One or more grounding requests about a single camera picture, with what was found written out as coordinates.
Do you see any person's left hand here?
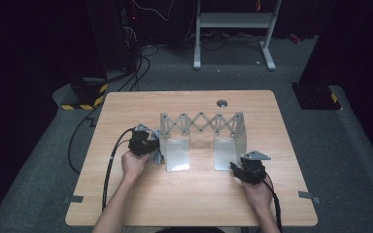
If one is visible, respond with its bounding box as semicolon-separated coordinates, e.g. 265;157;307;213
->
119;150;153;183

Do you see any person's right hand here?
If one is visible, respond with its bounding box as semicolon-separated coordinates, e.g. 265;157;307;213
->
240;174;274;212

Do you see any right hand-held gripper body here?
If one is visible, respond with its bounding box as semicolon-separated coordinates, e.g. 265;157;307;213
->
237;150;272;186

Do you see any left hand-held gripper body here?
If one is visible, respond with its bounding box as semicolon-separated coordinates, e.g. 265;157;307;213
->
127;123;153;157

